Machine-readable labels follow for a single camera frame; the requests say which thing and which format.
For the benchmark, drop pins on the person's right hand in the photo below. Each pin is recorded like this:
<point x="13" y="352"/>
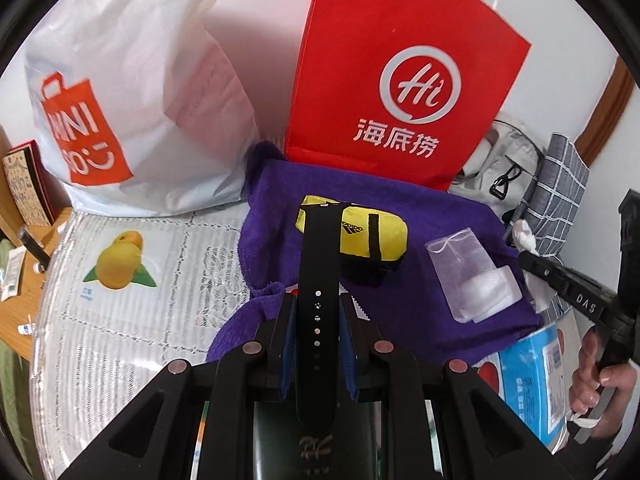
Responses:
<point x="617" y="385"/>

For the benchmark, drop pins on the blue tissue box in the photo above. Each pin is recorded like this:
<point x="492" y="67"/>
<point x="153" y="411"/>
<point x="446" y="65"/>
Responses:
<point x="530" y="385"/>

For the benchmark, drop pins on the dark green gold box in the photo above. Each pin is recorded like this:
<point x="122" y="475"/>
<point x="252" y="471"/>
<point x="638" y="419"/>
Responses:
<point x="360" y="440"/>

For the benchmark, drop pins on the grey backpack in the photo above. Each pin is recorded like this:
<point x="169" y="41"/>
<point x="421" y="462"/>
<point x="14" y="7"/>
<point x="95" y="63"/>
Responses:
<point x="505" y="160"/>

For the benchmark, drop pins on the wooden nightstand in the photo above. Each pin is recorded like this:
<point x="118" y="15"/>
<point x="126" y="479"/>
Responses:
<point x="20" y="310"/>

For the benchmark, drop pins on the patterned book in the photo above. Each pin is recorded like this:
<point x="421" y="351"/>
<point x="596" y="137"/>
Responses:
<point x="22" y="185"/>

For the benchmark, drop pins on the person's right forearm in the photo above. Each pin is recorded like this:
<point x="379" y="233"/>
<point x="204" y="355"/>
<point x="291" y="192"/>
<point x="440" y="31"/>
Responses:
<point x="607" y="442"/>

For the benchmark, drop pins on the yellow small bag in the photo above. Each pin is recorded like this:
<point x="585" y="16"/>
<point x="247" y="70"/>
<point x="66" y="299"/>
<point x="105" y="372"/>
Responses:
<point x="387" y="240"/>

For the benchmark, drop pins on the white plastic shopping bag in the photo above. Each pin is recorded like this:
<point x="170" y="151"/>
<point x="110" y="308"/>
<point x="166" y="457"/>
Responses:
<point x="150" y="60"/>

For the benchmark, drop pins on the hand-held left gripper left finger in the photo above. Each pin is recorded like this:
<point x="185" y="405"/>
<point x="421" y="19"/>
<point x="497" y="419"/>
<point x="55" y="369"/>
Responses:
<point x="286" y="375"/>

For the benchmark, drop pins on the white tissue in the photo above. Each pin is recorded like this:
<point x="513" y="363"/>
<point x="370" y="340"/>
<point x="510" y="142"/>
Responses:
<point x="524" y="234"/>

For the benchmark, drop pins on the clear plastic pouch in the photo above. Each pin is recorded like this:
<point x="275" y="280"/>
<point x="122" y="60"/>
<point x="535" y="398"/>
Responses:
<point x="465" y="270"/>

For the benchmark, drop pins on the red paper bag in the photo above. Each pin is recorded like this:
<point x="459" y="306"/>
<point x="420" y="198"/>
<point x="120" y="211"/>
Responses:
<point x="350" y="60"/>

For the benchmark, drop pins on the green bedsheet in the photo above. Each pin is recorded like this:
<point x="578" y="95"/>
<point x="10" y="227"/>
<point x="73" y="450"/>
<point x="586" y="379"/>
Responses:
<point x="12" y="400"/>

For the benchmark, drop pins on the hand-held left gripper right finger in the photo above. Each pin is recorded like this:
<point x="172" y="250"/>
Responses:
<point x="350" y="370"/>

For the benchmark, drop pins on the white flat packet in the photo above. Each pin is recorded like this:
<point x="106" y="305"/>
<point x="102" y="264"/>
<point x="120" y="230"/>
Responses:
<point x="11" y="275"/>

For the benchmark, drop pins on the purple towel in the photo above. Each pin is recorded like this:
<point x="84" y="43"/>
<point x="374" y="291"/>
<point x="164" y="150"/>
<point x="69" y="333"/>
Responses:
<point x="280" y="190"/>

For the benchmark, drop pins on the grey checked fabric bag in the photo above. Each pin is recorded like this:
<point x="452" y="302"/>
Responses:
<point x="560" y="180"/>

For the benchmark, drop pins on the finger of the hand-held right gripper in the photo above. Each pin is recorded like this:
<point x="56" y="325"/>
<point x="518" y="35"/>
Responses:
<point x="542" y="270"/>

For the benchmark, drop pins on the small white tube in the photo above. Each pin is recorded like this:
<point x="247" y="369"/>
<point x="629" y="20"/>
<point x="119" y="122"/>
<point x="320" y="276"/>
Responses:
<point x="27" y="329"/>

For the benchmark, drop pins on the wooden door frame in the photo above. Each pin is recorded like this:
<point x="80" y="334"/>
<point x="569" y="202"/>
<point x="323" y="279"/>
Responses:
<point x="607" y="110"/>

